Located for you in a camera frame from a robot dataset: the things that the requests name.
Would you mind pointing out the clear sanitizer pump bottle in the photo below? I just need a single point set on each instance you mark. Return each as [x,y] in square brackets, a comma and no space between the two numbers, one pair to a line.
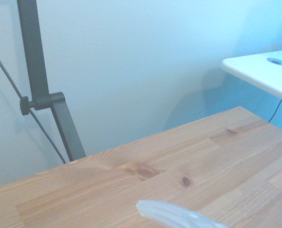
[176,215]

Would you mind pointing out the white side table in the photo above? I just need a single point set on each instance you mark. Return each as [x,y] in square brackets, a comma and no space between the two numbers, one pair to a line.
[262,73]

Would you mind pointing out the dark green camera stand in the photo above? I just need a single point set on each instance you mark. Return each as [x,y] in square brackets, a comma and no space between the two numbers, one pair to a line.
[39,71]

